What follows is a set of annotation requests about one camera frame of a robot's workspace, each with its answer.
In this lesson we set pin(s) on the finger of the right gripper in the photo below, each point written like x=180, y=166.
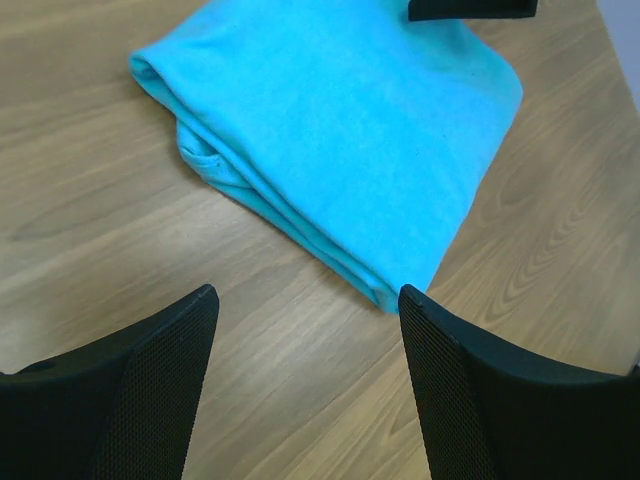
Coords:
x=425, y=10

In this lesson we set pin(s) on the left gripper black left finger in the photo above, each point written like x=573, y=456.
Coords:
x=121, y=407

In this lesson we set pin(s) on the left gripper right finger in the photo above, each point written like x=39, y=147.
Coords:
x=489, y=409

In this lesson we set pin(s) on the cyan polo t shirt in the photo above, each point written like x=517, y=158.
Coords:
x=360, y=135

